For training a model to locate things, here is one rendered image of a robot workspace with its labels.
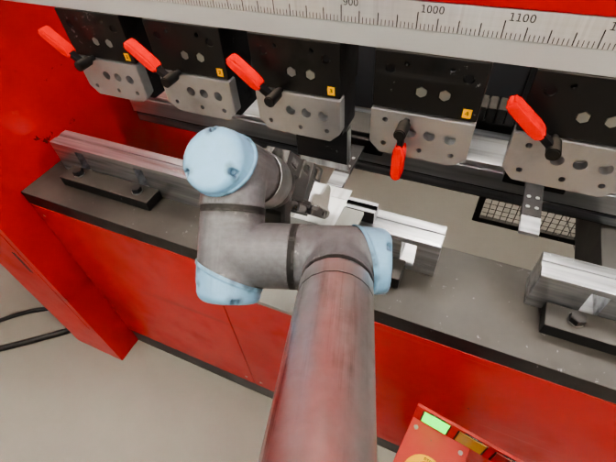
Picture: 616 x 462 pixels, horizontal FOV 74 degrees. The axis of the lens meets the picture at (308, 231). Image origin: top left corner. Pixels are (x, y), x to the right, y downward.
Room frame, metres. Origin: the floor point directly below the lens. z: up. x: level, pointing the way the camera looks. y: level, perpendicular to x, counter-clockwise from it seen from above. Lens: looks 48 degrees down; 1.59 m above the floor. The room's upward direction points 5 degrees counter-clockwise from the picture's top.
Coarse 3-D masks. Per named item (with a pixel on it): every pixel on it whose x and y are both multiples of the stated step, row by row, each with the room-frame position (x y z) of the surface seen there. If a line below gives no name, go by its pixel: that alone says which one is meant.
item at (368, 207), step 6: (348, 198) 0.61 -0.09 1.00; (354, 198) 0.61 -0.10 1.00; (348, 204) 0.59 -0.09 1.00; (354, 204) 0.60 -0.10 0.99; (360, 204) 0.60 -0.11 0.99; (366, 204) 0.59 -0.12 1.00; (372, 204) 0.59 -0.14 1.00; (378, 204) 0.59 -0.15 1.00; (360, 210) 0.58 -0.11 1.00; (366, 210) 0.57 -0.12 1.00; (372, 210) 0.57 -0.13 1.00; (366, 216) 0.57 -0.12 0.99; (372, 216) 0.56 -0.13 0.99; (372, 222) 0.56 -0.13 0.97
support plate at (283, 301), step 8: (344, 208) 0.58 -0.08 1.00; (344, 216) 0.56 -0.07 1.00; (352, 216) 0.56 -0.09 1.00; (360, 216) 0.56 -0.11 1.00; (336, 224) 0.54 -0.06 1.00; (344, 224) 0.54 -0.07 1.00; (352, 224) 0.54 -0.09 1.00; (264, 296) 0.39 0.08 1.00; (272, 296) 0.39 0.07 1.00; (280, 296) 0.39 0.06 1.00; (288, 296) 0.39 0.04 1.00; (264, 304) 0.38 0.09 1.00; (272, 304) 0.37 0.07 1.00; (280, 304) 0.37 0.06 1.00; (288, 304) 0.37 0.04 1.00; (288, 312) 0.36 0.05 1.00
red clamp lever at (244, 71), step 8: (232, 56) 0.62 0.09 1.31; (232, 64) 0.61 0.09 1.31; (240, 64) 0.61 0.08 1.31; (240, 72) 0.60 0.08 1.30; (248, 72) 0.60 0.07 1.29; (256, 72) 0.61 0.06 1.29; (248, 80) 0.59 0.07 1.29; (256, 80) 0.59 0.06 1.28; (256, 88) 0.59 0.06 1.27; (264, 88) 0.59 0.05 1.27; (280, 88) 0.61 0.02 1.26; (272, 96) 0.58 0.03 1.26; (280, 96) 0.59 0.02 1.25; (272, 104) 0.57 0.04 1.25
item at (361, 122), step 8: (360, 112) 0.87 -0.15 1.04; (352, 120) 0.84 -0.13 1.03; (360, 120) 0.84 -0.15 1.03; (368, 120) 0.83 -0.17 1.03; (352, 128) 0.81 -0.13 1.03; (360, 128) 0.80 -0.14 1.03; (368, 128) 0.80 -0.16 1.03; (352, 136) 0.79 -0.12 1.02; (360, 136) 0.79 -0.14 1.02; (368, 136) 0.78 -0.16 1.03; (352, 144) 0.79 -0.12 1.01; (360, 144) 0.78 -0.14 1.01; (368, 144) 0.77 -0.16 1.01; (352, 152) 0.76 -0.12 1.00; (360, 152) 0.75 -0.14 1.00; (368, 152) 0.77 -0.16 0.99; (376, 152) 0.76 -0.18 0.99; (352, 160) 0.73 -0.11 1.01; (352, 168) 0.70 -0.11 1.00; (336, 176) 0.68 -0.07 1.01; (344, 176) 0.68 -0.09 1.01; (328, 184) 0.66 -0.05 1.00; (336, 184) 0.65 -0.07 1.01; (344, 184) 0.66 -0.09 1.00
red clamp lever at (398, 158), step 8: (408, 120) 0.51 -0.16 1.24; (400, 128) 0.48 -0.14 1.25; (408, 128) 0.49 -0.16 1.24; (400, 136) 0.48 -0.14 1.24; (400, 144) 0.49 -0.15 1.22; (392, 152) 0.49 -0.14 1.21; (400, 152) 0.48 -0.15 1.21; (392, 160) 0.49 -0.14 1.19; (400, 160) 0.48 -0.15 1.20; (392, 168) 0.49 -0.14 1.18; (400, 168) 0.48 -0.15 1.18; (392, 176) 0.48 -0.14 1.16; (400, 176) 0.48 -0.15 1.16
